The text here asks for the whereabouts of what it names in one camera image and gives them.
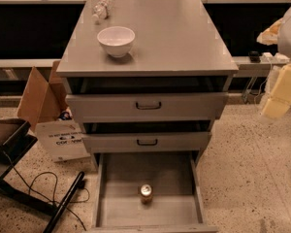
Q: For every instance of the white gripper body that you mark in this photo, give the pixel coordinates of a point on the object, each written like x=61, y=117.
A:
x=290, y=36

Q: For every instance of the orange drink can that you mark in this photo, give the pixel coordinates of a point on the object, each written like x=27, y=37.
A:
x=146, y=192

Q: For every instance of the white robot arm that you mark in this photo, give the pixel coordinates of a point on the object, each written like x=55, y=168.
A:
x=279, y=33

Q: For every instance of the grey top drawer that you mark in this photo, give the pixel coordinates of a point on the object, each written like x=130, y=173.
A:
x=147, y=107

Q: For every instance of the grey middle drawer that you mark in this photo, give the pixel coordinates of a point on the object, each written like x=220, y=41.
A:
x=146, y=142

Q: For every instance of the grey drawer cabinet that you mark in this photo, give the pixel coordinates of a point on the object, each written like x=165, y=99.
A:
x=177, y=49

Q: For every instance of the grey open bottom drawer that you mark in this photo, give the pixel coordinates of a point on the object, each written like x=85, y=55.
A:
x=176, y=205

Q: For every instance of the white power strip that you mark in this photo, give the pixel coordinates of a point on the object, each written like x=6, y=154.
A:
x=277, y=58

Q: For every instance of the white ceramic bowl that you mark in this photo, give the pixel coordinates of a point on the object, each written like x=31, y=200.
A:
x=116, y=41

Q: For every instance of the clear plastic bottle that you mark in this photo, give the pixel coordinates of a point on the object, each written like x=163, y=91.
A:
x=101, y=10

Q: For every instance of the brown cardboard box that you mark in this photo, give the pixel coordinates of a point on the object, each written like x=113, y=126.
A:
x=43, y=105

